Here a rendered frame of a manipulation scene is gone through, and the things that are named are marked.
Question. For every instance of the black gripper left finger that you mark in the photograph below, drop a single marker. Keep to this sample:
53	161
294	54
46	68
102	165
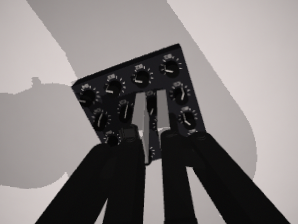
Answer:
85	193

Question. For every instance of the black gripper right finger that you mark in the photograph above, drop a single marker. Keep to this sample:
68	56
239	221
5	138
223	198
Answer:
237	198

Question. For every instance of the black knob box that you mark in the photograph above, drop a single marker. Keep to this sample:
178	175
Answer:
119	82

